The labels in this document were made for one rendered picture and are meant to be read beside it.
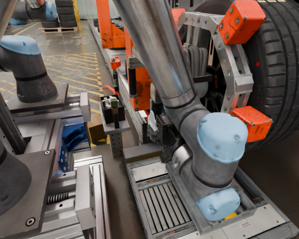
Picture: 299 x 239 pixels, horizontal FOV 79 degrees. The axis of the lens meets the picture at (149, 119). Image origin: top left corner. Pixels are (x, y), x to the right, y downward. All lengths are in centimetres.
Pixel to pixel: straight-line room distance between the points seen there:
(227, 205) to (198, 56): 39
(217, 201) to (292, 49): 49
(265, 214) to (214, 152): 115
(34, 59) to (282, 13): 85
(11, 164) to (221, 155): 41
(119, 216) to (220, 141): 112
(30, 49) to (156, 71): 59
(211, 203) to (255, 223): 102
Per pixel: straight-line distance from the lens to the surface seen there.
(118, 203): 138
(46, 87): 87
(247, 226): 133
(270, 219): 142
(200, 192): 37
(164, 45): 30
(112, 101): 110
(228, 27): 61
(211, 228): 119
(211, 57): 85
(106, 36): 301
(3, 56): 85
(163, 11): 30
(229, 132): 29
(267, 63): 62
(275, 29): 67
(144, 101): 121
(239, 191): 126
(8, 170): 47
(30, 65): 83
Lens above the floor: 117
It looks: 34 degrees down
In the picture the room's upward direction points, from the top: straight up
